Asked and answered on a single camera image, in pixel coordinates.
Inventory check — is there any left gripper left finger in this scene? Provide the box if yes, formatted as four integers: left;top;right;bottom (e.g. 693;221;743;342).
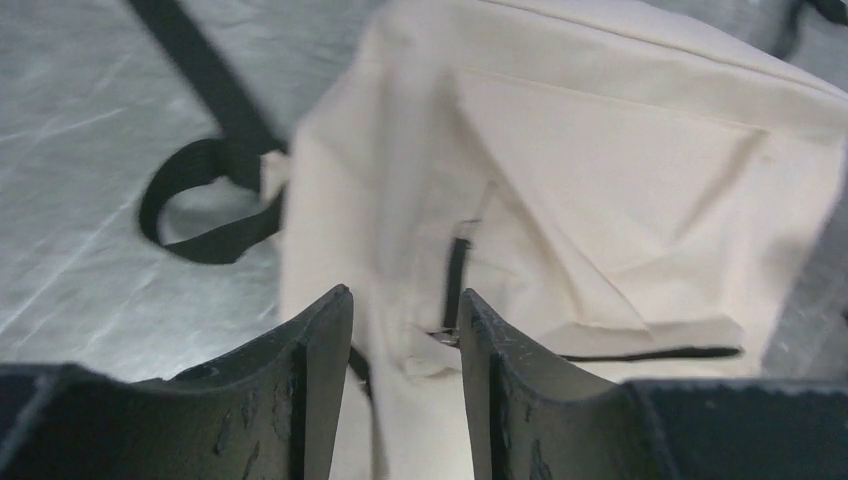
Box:
1;285;353;479

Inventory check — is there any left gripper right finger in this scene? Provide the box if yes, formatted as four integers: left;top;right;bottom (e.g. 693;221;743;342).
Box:
459;290;847;479

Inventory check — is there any beige canvas backpack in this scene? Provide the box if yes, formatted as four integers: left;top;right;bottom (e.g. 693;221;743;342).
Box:
132;1;847;479

